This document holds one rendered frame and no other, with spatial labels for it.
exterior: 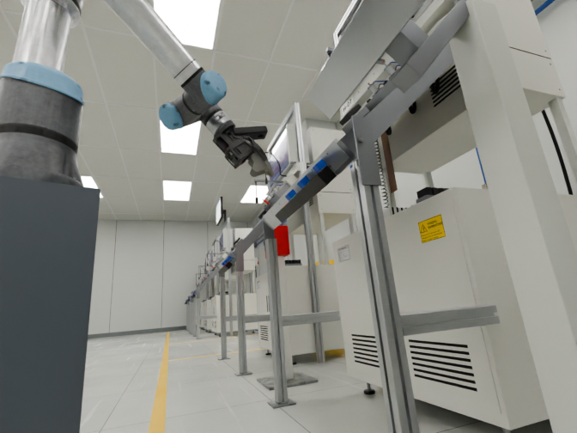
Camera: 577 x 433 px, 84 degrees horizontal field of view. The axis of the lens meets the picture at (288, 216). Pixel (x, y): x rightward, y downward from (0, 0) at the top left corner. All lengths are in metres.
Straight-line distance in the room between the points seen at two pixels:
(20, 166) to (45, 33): 0.41
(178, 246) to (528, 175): 9.28
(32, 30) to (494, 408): 1.29
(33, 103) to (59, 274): 0.28
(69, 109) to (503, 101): 0.70
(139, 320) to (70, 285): 8.90
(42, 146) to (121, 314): 8.92
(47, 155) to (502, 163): 0.69
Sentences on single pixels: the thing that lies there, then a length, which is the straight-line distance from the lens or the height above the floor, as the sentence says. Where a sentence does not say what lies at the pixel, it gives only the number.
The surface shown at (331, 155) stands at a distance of 0.84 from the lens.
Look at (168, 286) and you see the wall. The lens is 9.43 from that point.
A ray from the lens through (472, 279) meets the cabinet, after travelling 0.91.
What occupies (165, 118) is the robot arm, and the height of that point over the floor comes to 0.89.
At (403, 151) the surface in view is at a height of 1.01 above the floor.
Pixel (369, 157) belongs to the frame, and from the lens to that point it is 0.74.
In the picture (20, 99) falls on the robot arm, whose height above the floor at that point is 0.69.
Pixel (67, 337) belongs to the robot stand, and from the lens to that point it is 0.54.
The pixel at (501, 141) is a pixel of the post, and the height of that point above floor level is 0.57.
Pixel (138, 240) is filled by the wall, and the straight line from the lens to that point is 9.66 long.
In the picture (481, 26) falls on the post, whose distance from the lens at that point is 0.69.
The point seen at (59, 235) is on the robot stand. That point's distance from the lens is 0.55.
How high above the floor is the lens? 0.35
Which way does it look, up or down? 16 degrees up
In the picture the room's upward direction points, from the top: 5 degrees counter-clockwise
